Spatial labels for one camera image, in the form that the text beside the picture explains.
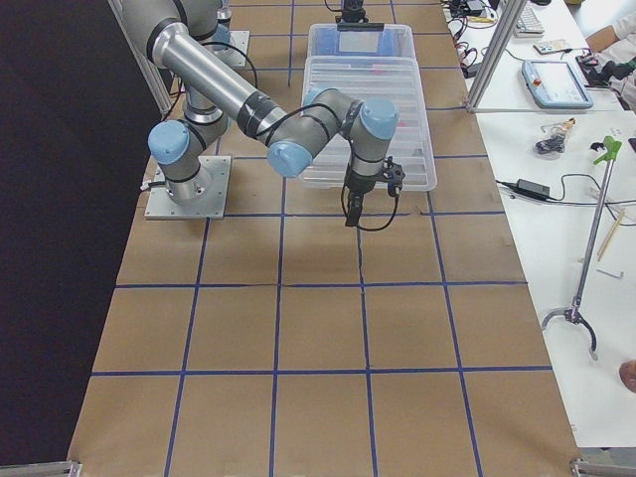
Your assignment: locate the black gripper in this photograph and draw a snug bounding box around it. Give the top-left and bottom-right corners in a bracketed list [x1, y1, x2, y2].
[344, 171, 376, 228]
[335, 0, 369, 24]

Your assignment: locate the clear plastic storage box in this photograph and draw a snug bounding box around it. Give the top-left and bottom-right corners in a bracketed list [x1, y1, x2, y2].
[307, 23, 415, 59]

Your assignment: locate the brown paper table cover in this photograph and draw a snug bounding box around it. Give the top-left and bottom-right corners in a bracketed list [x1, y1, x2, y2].
[69, 1, 577, 476]

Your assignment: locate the black power adapter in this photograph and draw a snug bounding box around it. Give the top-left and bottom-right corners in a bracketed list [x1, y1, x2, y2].
[516, 179, 551, 202]

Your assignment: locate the blue teach pendant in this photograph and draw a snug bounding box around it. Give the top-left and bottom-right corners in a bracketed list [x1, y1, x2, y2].
[521, 60, 594, 109]

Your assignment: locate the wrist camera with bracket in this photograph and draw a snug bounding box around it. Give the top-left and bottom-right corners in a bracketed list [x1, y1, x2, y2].
[382, 156, 405, 198]

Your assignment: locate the aluminium frame post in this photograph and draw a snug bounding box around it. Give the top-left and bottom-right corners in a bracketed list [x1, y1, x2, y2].
[466, 0, 526, 112]

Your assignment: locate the green handled grabber tool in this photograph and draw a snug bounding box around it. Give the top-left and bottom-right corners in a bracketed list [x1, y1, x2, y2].
[541, 135, 622, 361]

